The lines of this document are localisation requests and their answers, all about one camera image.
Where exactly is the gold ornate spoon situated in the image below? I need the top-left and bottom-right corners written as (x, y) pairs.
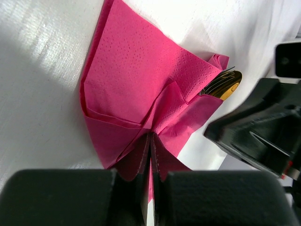
top-left (208, 71), bottom-right (242, 101)

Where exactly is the magenta paper napkin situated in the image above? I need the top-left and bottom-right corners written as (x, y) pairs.
top-left (79, 0), bottom-right (230, 203)

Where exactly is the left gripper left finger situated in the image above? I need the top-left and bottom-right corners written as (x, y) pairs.
top-left (0, 134), bottom-right (151, 226)

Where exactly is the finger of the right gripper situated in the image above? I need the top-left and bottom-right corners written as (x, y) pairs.
top-left (204, 78), bottom-right (301, 178)

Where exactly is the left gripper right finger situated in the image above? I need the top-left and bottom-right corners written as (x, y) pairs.
top-left (150, 133), bottom-right (296, 226)

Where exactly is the silver fork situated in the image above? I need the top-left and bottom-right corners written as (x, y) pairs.
top-left (198, 67), bottom-right (235, 96)

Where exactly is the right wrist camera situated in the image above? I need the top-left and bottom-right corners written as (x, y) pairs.
top-left (275, 39), bottom-right (301, 79)

